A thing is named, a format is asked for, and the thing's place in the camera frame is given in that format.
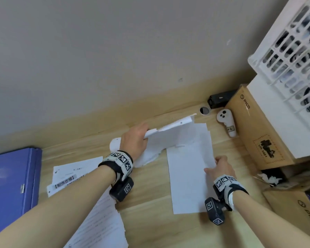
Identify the person's right hand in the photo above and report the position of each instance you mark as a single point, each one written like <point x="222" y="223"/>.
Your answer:
<point x="224" y="169"/>

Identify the person's left hand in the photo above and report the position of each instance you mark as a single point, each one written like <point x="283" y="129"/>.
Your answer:
<point x="134" y="142"/>

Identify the person's right thumb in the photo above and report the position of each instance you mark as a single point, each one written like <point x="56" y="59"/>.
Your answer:
<point x="210" y="171"/>

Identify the person's left fingers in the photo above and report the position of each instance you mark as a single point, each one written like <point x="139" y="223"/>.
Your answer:
<point x="144" y="127"/>

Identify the torn white paper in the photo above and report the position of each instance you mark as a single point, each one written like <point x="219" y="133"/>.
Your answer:
<point x="168" y="126"/>

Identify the white paper sheet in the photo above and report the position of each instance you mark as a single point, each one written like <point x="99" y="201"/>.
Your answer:
<point x="196" y="134"/>
<point x="188" y="183"/>

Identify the person's right forearm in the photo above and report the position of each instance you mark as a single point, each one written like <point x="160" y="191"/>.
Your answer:
<point x="268" y="222"/>

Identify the person's left forearm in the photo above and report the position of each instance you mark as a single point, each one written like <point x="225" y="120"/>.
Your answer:
<point x="54" y="211"/>

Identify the marker-printed right wristband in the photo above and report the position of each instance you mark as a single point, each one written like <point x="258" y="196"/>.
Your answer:
<point x="228" y="184"/>

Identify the marker-printed wristband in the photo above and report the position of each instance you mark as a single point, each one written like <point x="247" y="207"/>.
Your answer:
<point x="228" y="184"/>
<point x="120" y="162"/>

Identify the marker-printed left wristband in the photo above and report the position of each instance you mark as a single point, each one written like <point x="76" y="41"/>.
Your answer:
<point x="120" y="162"/>

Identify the white handheld controller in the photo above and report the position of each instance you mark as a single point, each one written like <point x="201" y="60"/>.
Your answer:
<point x="226" y="120"/>

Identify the crumpled white tissue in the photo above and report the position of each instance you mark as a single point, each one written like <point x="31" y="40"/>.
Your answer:
<point x="270" y="178"/>

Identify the tall brown cardboard box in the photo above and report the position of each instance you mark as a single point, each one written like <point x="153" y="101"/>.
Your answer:
<point x="258" y="131"/>

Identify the black box-shaped device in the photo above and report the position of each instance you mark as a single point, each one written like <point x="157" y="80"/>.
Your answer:
<point x="221" y="98"/>

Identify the printed paper with black heading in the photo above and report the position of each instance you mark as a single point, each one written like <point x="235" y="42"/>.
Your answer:
<point x="75" y="173"/>

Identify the low brown cardboard box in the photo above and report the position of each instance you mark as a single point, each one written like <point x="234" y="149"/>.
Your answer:
<point x="294" y="214"/>

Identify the stack of printed text sheets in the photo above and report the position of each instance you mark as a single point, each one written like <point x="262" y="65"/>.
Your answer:
<point x="100" y="227"/>

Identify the white plastic lattice basket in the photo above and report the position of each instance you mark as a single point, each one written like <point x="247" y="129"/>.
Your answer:
<point x="286" y="49"/>

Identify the blue folder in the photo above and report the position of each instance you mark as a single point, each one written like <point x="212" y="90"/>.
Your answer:
<point x="10" y="188"/>

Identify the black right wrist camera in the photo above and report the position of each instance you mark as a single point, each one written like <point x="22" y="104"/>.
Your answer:
<point x="214" y="210"/>

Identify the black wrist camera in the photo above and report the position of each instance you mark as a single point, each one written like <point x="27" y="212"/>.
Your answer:
<point x="122" y="189"/>
<point x="214" y="210"/>

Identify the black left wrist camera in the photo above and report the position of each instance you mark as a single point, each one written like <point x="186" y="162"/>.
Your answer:
<point x="122" y="189"/>

